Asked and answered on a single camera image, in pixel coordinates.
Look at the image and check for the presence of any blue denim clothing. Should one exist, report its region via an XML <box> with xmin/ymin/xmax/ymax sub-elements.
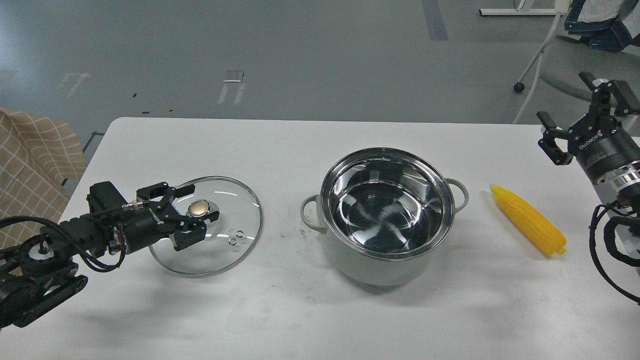
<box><xmin>564</xmin><ymin>0</ymin><xmax>640</xmax><ymax>51</ymax></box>

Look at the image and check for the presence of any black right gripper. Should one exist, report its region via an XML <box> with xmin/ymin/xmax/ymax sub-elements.
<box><xmin>536</xmin><ymin>71</ymin><xmax>640</xmax><ymax>186</ymax></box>

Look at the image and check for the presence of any glass pot lid gold knob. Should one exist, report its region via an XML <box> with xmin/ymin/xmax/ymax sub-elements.
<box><xmin>146</xmin><ymin>175</ymin><xmax>264</xmax><ymax>278</ymax></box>

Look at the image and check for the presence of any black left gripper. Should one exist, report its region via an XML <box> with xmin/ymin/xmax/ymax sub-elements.
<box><xmin>119</xmin><ymin>182</ymin><xmax>220</xmax><ymax>255</ymax></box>

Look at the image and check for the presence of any beige checkered cloth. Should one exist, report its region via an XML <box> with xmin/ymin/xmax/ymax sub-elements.
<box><xmin>0</xmin><ymin>109</ymin><xmax>88</xmax><ymax>223</ymax></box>

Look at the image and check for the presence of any yellow corn cob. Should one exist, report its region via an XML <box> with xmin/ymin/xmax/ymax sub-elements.
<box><xmin>489</xmin><ymin>183</ymin><xmax>567</xmax><ymax>256</ymax></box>

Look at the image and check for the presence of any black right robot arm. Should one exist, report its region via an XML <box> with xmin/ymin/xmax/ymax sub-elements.
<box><xmin>537</xmin><ymin>71</ymin><xmax>640</xmax><ymax>303</ymax></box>

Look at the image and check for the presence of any grey steel cooking pot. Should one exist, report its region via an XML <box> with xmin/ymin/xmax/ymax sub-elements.
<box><xmin>299</xmin><ymin>146</ymin><xmax>470</xmax><ymax>287</ymax></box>

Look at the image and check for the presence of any white rolling chair frame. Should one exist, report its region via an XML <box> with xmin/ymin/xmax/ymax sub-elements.
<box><xmin>479</xmin><ymin>0</ymin><xmax>640</xmax><ymax>125</ymax></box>

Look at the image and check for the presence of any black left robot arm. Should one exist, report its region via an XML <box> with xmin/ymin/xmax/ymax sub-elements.
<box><xmin>0</xmin><ymin>181</ymin><xmax>220</xmax><ymax>328</ymax></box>

